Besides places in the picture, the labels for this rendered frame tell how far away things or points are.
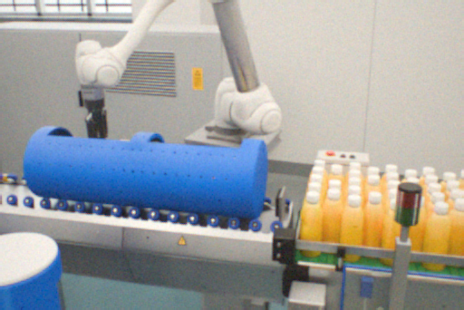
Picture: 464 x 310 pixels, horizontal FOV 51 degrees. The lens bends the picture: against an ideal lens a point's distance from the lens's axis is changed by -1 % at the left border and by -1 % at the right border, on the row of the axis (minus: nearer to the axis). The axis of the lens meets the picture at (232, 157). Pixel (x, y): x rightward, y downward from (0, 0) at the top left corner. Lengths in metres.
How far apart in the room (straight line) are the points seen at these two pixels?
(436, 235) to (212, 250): 0.74
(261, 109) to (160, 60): 1.52
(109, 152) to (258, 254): 0.64
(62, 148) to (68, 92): 2.01
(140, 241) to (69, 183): 0.33
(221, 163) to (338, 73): 2.78
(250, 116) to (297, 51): 2.40
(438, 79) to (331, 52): 0.88
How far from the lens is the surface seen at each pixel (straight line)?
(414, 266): 1.69
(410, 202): 1.32
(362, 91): 4.31
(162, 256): 1.85
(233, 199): 1.64
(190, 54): 3.27
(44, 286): 1.47
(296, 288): 1.58
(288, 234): 1.58
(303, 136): 4.50
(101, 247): 1.94
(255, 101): 1.98
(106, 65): 1.69
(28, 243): 1.59
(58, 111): 3.97
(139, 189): 1.74
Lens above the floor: 1.76
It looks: 20 degrees down
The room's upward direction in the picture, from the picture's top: 1 degrees counter-clockwise
